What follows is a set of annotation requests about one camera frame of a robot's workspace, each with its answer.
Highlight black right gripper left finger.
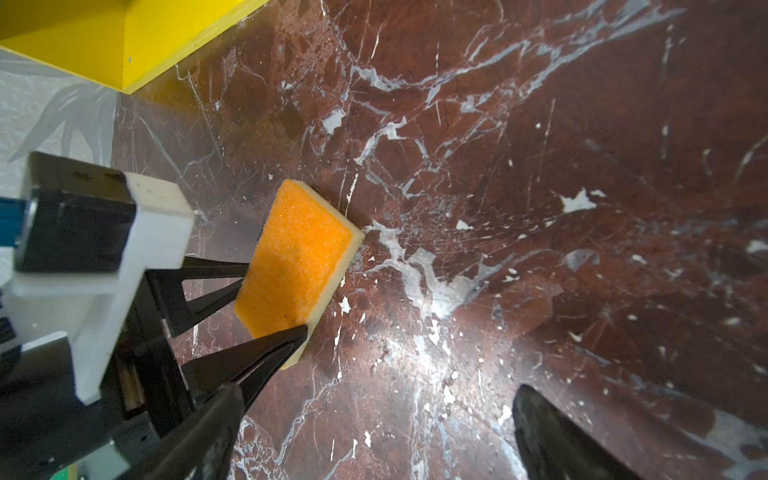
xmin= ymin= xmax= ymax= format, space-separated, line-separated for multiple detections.
xmin=121 ymin=384 xmax=244 ymax=479

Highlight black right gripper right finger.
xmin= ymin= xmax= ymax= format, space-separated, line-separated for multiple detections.
xmin=512 ymin=385 xmax=638 ymax=480

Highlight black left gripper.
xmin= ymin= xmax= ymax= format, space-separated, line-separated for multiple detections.
xmin=0 ymin=256 xmax=310 ymax=480

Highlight pale yellow sponge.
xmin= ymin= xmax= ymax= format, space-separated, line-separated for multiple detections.
xmin=234 ymin=180 xmax=364 ymax=339

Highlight yellow shelf with coloured boards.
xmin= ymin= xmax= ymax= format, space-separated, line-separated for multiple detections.
xmin=1 ymin=0 xmax=266 ymax=94

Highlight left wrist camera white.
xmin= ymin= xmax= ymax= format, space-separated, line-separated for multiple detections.
xmin=1 ymin=152 xmax=195 ymax=405

